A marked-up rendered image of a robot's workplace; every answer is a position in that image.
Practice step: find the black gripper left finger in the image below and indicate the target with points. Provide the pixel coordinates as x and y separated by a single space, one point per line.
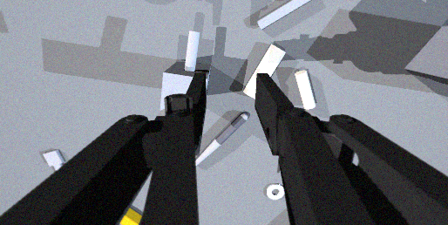
93 188

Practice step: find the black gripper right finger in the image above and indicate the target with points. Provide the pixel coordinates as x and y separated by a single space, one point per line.
318 173

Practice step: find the dark grey block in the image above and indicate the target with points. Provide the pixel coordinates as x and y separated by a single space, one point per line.
430 65

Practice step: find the pale blue flat bar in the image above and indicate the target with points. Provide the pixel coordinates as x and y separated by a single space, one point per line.
281 12

